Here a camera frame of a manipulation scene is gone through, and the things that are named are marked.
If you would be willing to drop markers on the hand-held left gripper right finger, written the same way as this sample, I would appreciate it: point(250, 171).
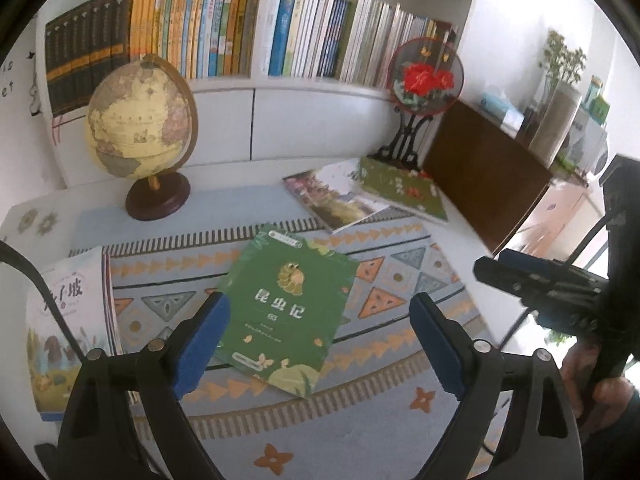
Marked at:
point(440, 345)

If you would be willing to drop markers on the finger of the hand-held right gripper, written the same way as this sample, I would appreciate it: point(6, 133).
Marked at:
point(540, 270)
point(520, 290)

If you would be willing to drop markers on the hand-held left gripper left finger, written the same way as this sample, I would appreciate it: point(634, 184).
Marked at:
point(200, 345)

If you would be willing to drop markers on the green insect cover book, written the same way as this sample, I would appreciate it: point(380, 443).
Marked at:
point(285, 310)

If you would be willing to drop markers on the stack of thin books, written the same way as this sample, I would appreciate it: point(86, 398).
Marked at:
point(112, 305)

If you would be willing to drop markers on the white yellow field cover book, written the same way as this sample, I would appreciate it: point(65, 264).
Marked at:
point(60, 320)

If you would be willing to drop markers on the green red flower cover book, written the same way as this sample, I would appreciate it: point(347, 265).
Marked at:
point(400, 187)

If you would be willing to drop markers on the landscape photo cover book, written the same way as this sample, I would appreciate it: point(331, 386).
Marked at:
point(330, 200)

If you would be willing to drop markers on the person's right forearm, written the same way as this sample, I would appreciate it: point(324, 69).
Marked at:
point(620, 435)

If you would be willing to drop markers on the row of dark hardcover books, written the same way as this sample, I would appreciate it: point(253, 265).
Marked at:
point(80, 55)

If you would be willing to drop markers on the row of orange yellow books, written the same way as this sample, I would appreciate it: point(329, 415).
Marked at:
point(190, 25)

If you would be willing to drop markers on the row of white blue books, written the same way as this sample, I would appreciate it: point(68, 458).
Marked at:
point(325, 30)

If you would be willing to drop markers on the person's right hand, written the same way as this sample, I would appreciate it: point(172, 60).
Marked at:
point(575, 375)

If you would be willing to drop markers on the patterned woven mat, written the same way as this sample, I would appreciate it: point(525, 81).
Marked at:
point(350, 410)

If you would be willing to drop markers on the dark brown wooden cabinet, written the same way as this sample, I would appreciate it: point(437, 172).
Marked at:
point(480, 170)

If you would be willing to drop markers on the white blue carton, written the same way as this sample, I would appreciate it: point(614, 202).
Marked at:
point(587, 140)

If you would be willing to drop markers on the beige cylindrical vase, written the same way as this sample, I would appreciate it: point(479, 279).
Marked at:
point(555, 125)

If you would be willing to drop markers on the green box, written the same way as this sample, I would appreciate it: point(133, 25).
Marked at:
point(597, 105)

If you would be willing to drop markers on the light blue tissue box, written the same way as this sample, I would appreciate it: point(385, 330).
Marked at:
point(495, 102)

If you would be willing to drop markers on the green leafy plant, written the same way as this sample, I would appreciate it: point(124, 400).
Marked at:
point(562, 57)

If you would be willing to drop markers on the round embroidered fan on stand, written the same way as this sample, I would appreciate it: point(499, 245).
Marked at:
point(425, 77)

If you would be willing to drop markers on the antique yellow desk globe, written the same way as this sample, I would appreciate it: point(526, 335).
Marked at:
point(135, 115)

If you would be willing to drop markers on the white bookshelf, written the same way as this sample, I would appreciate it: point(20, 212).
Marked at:
point(310, 120)

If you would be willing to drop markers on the black lettering wall sticker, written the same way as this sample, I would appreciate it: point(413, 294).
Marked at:
point(6, 67)

